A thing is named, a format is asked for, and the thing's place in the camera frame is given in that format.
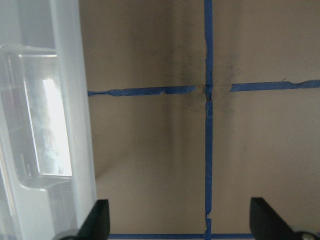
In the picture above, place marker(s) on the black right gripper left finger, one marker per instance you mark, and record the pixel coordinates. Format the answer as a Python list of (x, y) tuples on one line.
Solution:
[(97, 224)]

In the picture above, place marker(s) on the clear plastic box lid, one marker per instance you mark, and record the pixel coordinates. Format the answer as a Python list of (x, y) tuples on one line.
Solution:
[(47, 183)]

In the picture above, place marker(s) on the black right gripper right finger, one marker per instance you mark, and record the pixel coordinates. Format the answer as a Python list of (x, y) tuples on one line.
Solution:
[(266, 224)]

